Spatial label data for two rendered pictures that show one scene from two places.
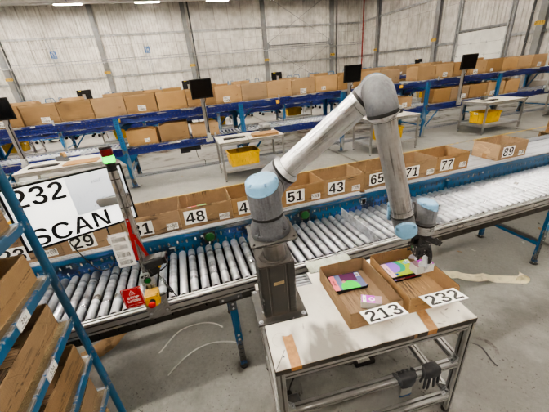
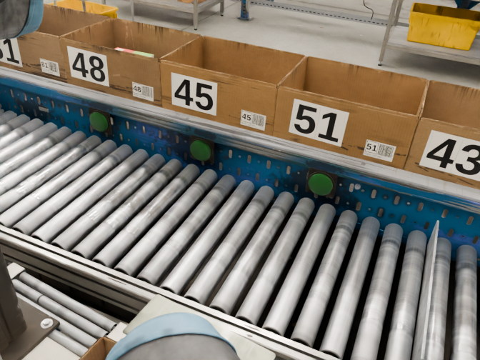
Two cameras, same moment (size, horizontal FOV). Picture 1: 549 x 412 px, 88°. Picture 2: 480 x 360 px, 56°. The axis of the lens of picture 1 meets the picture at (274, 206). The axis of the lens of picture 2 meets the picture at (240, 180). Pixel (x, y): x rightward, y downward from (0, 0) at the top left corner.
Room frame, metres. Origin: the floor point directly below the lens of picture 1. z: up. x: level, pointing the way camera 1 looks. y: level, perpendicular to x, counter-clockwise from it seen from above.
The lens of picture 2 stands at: (1.07, -0.71, 1.56)
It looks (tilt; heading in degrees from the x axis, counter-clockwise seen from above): 35 degrees down; 37
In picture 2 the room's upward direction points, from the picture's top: 4 degrees clockwise
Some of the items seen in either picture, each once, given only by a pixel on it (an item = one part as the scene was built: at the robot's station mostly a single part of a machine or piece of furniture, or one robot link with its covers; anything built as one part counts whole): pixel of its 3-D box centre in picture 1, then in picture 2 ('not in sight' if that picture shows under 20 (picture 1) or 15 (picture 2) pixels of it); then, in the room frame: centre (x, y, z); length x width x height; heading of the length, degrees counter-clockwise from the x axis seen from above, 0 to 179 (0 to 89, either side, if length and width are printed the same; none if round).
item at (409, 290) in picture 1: (409, 276); not in sight; (1.24, -0.72, 0.80); 0.38 x 0.28 x 0.10; 10
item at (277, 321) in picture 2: (322, 236); (303, 262); (1.86, -0.35, 0.72); 0.52 x 0.05 x 0.05; 16
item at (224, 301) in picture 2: (306, 240); (257, 246); (1.82, -0.22, 0.72); 0.52 x 0.05 x 0.05; 16
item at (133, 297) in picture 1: (139, 295); not in sight; (1.23, 0.78, 0.85); 0.16 x 0.01 x 0.13; 106
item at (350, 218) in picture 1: (355, 224); (426, 291); (1.94, -0.63, 0.76); 0.46 x 0.01 x 0.09; 16
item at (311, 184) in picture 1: (296, 189); (350, 108); (2.29, -0.20, 0.96); 0.39 x 0.29 x 0.17; 106
